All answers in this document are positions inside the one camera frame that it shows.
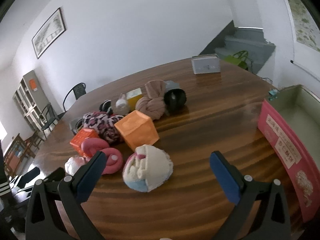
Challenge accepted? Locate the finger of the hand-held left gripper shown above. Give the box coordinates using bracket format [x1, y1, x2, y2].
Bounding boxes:
[42, 167, 66, 182]

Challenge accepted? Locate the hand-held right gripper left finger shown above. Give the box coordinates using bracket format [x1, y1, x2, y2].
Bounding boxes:
[25, 151, 108, 240]

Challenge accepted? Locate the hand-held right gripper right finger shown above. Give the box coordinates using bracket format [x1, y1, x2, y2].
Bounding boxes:
[209, 151, 292, 240]

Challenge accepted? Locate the white plastic packet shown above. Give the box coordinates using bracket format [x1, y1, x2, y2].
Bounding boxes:
[64, 155, 88, 176]

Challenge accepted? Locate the pink knotted foam tube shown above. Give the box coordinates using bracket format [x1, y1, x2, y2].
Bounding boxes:
[81, 138, 124, 175]

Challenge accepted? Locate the small red-orange cube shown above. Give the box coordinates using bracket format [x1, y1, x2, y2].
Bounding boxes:
[70, 128, 100, 155]

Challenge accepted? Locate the grey sock with striped cuff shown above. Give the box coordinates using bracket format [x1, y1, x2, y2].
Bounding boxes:
[70, 118, 84, 134]

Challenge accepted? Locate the pink leopard print sock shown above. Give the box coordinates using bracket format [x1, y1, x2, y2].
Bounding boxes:
[82, 112, 125, 145]

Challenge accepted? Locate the white plush doll ball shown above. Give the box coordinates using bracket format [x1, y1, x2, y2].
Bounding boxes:
[122, 144, 174, 192]

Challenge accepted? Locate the large light orange cube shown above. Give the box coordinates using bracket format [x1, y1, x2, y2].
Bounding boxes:
[114, 110, 160, 152]

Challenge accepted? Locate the pink cardboard box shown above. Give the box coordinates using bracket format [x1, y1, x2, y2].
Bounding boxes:
[257, 84, 320, 222]

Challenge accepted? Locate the dark fuzzy sock white trim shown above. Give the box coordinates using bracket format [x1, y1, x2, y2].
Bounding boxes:
[100, 100, 114, 117]

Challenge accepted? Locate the beige knotted cloth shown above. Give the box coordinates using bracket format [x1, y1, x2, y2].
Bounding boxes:
[136, 80, 167, 120]

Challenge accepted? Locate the wooden desktop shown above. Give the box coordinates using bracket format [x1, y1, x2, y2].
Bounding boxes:
[32, 57, 308, 240]

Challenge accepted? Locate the wooden chair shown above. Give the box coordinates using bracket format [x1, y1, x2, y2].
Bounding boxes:
[4, 133, 38, 178]

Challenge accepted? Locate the black metal chair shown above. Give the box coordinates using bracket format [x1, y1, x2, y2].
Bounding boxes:
[62, 82, 87, 112]
[39, 102, 65, 140]

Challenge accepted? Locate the small clear bottle white cap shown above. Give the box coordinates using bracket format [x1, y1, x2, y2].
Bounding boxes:
[115, 94, 130, 115]

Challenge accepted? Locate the glass door cabinet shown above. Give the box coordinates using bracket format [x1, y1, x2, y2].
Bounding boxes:
[12, 70, 50, 130]

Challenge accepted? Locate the small yellow box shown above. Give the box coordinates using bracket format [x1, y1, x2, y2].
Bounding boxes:
[126, 88, 143, 112]

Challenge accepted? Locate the grey and black rolled sock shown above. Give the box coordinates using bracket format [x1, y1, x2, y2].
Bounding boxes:
[164, 80, 187, 114]

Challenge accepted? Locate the green shopping bag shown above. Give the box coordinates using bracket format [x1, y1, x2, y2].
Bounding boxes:
[223, 50, 253, 71]

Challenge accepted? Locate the grey staircase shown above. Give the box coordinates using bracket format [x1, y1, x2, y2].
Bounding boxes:
[200, 20, 275, 74]

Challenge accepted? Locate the framed wall picture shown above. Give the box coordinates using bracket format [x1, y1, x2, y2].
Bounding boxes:
[32, 7, 67, 59]

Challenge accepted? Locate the landscape wall scroll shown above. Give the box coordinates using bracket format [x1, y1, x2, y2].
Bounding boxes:
[284, 0, 320, 82]

